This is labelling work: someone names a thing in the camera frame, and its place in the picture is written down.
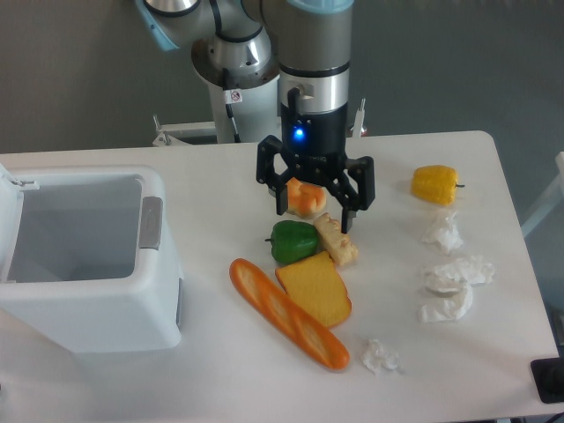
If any beige crusty bread piece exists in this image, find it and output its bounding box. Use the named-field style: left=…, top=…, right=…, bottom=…
left=313, top=212, right=359, bottom=266

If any upper crumpled white tissue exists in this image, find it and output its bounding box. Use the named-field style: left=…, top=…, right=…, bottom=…
left=421, top=210, right=464, bottom=256

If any black device at edge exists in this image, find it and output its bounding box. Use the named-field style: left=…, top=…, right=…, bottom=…
left=531, top=358, right=563, bottom=404

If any green bell pepper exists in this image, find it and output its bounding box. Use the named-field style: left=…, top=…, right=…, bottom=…
left=265, top=220, right=319, bottom=264

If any yellow toast bread slice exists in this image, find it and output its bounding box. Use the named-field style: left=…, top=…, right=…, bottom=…
left=275, top=251, right=352, bottom=328

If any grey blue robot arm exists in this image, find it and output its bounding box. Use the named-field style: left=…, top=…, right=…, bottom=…
left=137, top=1, right=375, bottom=233

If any small crumpled white tissue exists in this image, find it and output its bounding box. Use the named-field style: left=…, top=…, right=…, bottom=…
left=360, top=338, right=402, bottom=375

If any round knotted bread roll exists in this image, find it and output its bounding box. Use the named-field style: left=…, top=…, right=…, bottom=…
left=286, top=178, right=327, bottom=219

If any white open trash bin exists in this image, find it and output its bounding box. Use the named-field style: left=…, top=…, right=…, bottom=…
left=1, top=165, right=183, bottom=353

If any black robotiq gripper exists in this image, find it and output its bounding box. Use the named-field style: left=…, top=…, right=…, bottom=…
left=256, top=87, right=375, bottom=234

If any long orange baguette bread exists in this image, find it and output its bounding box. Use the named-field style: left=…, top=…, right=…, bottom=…
left=229, top=258, right=350, bottom=371

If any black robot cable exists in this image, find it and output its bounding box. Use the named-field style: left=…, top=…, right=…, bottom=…
left=222, top=68, right=242, bottom=144

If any yellow bell pepper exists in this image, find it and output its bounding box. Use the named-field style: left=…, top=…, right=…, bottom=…
left=411, top=165, right=464, bottom=206

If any middle crumpled white tissue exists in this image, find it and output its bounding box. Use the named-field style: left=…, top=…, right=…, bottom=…
left=417, top=256, right=495, bottom=323

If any white frame at right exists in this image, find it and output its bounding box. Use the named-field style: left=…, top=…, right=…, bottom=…
left=521, top=152, right=563, bottom=238

